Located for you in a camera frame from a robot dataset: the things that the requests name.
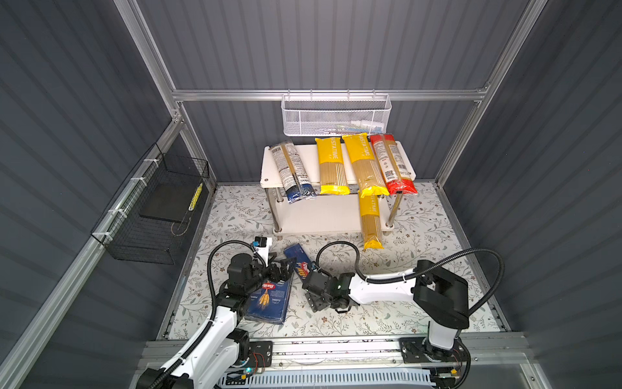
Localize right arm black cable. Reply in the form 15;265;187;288
315;240;505;317

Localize black wire basket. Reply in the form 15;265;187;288
92;147;211;265

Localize yellow marker pen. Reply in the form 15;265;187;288
188;183;203;212

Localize white two-tier shelf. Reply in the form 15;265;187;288
260;144;405;235

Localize narrow blue Barilla spaghetti box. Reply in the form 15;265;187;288
283;244;313;281

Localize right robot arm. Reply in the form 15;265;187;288
303;260;470;353

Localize yellow Pastatime bag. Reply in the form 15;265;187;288
316;137;350;195
359;195;383;250
342;134;390;197

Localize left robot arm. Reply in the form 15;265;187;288
136;254;296;388

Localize white wire mesh basket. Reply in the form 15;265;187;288
280;92;392;137

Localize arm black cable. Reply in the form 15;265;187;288
315;240;505;317
140;239;268;389

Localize red spaghetti bag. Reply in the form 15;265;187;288
370;135;418;195

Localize items in white basket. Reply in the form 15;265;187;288
318;120;386;135

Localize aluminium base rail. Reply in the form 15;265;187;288
131;333;548;388

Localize wide blue Barilla pasta box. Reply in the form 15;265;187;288
245;281;292;324

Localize dark blue clear spaghetti bag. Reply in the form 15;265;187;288
270;141;316;204

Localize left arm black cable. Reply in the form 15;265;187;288
140;239;268;389

